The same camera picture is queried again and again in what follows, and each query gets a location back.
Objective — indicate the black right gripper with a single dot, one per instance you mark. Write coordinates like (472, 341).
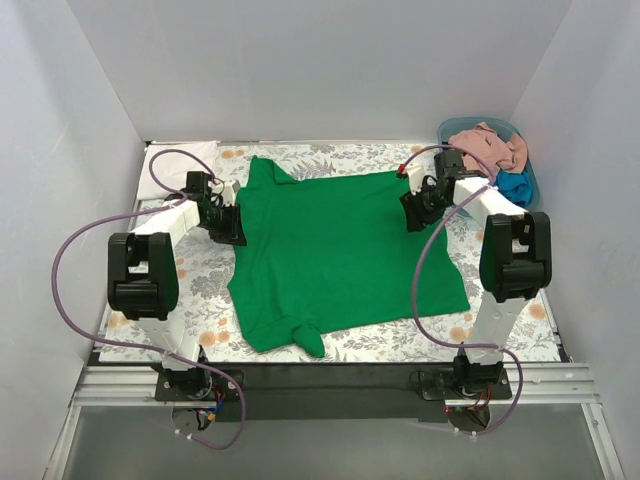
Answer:
(415, 211)

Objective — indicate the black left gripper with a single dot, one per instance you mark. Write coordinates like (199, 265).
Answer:
(231, 226)

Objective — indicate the green t shirt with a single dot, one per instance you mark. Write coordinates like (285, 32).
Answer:
(334, 253)

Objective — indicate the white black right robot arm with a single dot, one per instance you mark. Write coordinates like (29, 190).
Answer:
(515, 264)

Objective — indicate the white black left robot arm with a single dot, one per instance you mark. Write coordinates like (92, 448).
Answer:
(142, 278)

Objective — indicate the folded white t shirt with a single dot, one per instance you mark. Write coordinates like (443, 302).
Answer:
(171, 168)

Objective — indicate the blue plastic basket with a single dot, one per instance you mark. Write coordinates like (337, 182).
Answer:
(504, 131)

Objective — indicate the blue crumpled t shirt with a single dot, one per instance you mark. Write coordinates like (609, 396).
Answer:
(516, 187)

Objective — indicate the pink crumpled t shirt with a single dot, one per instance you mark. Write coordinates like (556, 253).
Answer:
(498, 155)

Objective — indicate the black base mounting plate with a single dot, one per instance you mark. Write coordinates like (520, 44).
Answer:
(350, 406)

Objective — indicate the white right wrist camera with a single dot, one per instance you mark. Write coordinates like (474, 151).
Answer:
(414, 174)

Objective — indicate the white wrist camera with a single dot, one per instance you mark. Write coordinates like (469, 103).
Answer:
(414, 174)
(229, 192)

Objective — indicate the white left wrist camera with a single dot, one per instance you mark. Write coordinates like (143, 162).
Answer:
(229, 192)

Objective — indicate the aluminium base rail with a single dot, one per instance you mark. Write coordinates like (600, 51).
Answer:
(543, 383)

